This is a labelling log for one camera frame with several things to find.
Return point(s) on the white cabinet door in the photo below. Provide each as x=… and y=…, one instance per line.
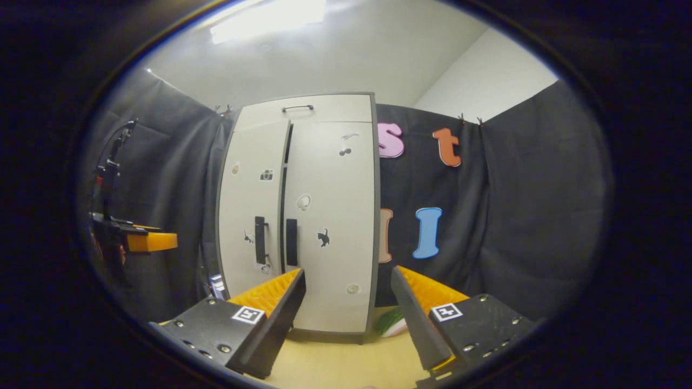
x=243, y=205
x=335, y=189

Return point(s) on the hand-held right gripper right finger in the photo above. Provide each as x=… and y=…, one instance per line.
x=419, y=324

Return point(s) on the ceiling light panel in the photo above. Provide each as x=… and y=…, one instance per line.
x=270, y=19

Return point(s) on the white grey cabinet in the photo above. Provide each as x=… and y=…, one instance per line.
x=376, y=243

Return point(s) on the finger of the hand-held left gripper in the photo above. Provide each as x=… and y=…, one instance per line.
x=157, y=242
x=143, y=227

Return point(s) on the small blue white object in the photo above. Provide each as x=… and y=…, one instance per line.
x=217, y=285

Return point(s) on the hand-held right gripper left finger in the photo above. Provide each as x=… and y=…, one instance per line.
x=281, y=324

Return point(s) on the watermelon slice toy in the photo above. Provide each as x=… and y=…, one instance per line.
x=392, y=324

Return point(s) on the black jointed stand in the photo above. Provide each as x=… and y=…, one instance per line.
x=111, y=162

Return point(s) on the white cabinet drawer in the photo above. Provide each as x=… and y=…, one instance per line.
x=335, y=111

